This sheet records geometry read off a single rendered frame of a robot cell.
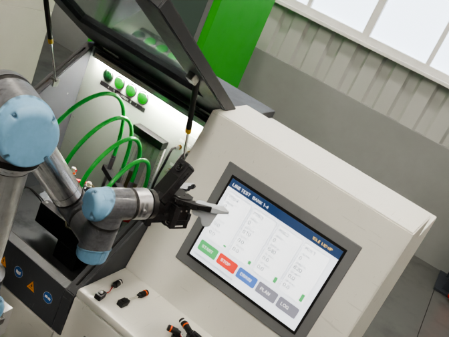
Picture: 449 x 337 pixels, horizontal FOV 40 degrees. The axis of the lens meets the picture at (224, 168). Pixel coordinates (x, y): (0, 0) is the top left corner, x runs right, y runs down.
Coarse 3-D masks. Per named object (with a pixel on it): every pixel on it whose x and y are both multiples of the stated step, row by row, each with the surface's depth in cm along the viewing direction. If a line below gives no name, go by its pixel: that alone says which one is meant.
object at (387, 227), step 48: (240, 144) 186; (288, 144) 189; (192, 192) 191; (288, 192) 179; (336, 192) 173; (384, 192) 185; (144, 240) 197; (384, 240) 167; (192, 288) 190; (384, 288) 186; (96, 336) 180; (240, 336) 183; (336, 336) 171
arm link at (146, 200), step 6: (138, 192) 141; (144, 192) 142; (144, 198) 141; (150, 198) 142; (144, 204) 141; (150, 204) 142; (144, 210) 140; (150, 210) 142; (138, 216) 141; (144, 216) 142
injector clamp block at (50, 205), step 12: (48, 204) 214; (36, 216) 216; (48, 216) 213; (60, 216) 210; (48, 228) 214; (60, 228) 210; (60, 240) 211; (72, 240) 208; (60, 252) 212; (72, 252) 209; (72, 264) 210; (84, 264) 216
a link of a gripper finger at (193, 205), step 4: (184, 204) 147; (188, 204) 147; (192, 204) 147; (196, 204) 148; (200, 204) 149; (188, 208) 148; (192, 208) 148; (196, 208) 148; (200, 208) 148; (204, 208) 148; (208, 208) 149; (208, 212) 150
